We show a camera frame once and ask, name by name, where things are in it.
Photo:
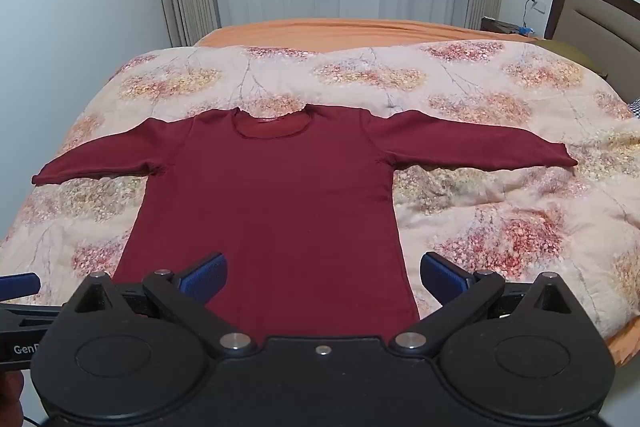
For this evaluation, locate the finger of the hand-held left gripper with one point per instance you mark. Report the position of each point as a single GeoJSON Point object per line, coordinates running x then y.
{"type": "Point", "coordinates": [17, 286]}

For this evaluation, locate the person's left hand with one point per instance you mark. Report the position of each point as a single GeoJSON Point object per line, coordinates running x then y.
{"type": "Point", "coordinates": [9, 394]}

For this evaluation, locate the olive pillow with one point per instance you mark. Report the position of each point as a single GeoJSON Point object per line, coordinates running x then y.
{"type": "Point", "coordinates": [570, 54]}

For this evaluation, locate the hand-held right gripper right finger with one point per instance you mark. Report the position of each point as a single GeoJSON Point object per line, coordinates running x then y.
{"type": "Point", "coordinates": [442, 279]}

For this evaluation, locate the wooden nightstand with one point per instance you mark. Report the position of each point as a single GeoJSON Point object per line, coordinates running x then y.
{"type": "Point", "coordinates": [500, 27]}

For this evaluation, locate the brown padded headboard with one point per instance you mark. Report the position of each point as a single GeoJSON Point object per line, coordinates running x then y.
{"type": "Point", "coordinates": [595, 22]}

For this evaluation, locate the checkered cloth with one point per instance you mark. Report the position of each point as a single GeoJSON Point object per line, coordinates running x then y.
{"type": "Point", "coordinates": [635, 108]}

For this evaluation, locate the floral quilt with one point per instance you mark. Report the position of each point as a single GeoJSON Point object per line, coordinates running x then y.
{"type": "Point", "coordinates": [475, 217]}

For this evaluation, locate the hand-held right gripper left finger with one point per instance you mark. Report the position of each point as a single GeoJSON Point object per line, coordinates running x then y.
{"type": "Point", "coordinates": [205, 279]}

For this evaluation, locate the dark red sweater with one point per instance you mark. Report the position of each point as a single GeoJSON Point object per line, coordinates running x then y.
{"type": "Point", "coordinates": [280, 207]}

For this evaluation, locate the white wall socket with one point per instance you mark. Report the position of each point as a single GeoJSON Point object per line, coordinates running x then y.
{"type": "Point", "coordinates": [538, 5]}

